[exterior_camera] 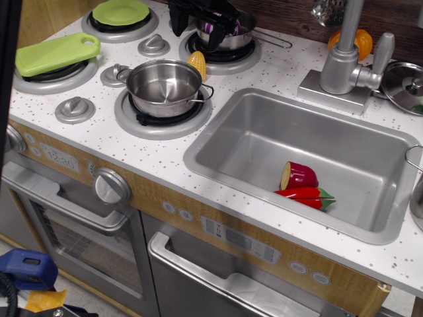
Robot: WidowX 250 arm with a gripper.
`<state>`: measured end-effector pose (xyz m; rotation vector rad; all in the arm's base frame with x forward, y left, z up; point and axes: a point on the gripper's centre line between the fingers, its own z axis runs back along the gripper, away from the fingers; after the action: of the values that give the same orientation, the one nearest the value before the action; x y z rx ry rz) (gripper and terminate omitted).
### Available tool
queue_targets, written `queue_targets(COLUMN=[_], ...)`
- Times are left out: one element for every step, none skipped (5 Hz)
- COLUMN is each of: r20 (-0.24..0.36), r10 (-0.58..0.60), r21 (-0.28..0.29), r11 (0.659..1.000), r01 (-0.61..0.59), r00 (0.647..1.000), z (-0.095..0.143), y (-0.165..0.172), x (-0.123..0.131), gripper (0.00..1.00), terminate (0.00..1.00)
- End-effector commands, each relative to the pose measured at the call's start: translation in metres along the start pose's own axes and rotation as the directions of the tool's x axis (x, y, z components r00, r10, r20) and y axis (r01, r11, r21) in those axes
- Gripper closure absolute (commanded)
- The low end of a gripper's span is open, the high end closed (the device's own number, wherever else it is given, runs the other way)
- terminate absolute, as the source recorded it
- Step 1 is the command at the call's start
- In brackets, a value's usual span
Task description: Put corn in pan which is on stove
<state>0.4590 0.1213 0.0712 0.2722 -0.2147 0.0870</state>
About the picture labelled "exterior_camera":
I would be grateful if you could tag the grey toy faucet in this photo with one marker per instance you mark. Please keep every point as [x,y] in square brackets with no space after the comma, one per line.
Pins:
[344,83]

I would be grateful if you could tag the silver oven dial right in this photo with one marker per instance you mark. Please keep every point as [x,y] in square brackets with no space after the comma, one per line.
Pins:
[109,187]

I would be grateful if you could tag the grey stove knob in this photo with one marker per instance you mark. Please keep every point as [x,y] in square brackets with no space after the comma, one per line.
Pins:
[75,110]
[154,46]
[115,76]

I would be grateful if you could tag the purple striped toy item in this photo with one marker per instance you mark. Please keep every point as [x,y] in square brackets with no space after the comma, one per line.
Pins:
[208,28]

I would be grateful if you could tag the red toy chili pepper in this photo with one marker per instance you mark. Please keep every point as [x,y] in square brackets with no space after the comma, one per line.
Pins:
[316,198]

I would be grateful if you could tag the grey stove knob top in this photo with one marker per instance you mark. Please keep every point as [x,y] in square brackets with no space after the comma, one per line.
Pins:
[154,46]

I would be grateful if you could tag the red toy onion half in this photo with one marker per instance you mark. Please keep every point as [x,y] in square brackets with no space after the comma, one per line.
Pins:
[296,175]

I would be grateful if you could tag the steel strainer spoon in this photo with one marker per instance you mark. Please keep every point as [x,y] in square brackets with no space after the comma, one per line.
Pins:
[329,12]

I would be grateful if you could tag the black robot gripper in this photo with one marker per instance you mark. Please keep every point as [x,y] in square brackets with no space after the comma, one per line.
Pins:
[185,13]

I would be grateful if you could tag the grey toy sink basin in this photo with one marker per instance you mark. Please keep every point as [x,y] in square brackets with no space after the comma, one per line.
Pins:
[361,164]

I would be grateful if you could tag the green plastic plate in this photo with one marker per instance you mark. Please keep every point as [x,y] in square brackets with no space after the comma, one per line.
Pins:
[120,12]

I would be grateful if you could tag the back left stove burner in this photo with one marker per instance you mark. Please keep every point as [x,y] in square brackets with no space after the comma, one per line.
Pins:
[132,33]

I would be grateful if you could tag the yellow toy corn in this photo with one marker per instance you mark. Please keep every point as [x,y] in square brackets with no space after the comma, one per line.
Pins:
[197,60]

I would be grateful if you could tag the stove burner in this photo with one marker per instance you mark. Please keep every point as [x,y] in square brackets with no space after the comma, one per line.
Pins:
[143,126]
[132,33]
[221,62]
[55,86]

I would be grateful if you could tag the front left stove burner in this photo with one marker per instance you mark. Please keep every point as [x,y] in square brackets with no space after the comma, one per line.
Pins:
[55,86]

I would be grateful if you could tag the steel saucepan with wire handle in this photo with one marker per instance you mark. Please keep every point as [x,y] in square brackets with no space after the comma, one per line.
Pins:
[245,31]

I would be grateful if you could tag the steel pot lid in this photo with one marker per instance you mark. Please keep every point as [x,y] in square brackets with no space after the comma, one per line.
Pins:
[402,85]

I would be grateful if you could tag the orange toy bell pepper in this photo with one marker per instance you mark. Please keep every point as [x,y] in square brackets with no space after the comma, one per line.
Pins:
[363,41]

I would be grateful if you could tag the steel kettle at right edge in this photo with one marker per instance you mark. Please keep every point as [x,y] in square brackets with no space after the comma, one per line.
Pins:
[416,196]

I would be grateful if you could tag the silver oven dial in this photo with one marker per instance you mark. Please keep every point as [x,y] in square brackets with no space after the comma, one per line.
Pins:
[14,140]
[109,187]

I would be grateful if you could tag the grey stove knob middle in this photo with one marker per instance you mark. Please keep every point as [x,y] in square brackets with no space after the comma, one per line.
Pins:
[115,76]

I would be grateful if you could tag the green plastic cutting board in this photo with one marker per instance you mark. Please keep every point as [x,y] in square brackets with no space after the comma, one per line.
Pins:
[57,53]

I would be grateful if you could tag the back right stove burner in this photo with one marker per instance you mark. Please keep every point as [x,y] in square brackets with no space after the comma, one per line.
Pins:
[221,62]

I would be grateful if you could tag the blue clamp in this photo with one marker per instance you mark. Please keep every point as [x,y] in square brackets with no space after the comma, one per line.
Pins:
[29,270]

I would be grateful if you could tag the yellow tape piece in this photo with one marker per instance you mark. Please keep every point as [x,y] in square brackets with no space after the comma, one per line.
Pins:
[39,301]

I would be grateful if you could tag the toy oven door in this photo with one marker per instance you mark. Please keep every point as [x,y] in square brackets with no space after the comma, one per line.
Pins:
[102,247]

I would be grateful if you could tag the front right stove burner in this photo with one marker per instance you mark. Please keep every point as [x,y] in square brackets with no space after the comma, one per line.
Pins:
[143,126]

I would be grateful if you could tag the silver oven dial left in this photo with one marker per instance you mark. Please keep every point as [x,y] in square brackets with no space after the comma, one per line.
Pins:
[14,140]

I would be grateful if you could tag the steel pot with handles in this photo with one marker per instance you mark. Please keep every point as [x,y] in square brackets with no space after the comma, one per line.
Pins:
[165,88]

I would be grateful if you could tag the grey stove knob front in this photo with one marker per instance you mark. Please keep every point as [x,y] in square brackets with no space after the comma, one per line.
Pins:
[75,110]

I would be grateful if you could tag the toy dishwasher door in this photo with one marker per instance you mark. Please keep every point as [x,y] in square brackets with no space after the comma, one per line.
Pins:
[194,278]

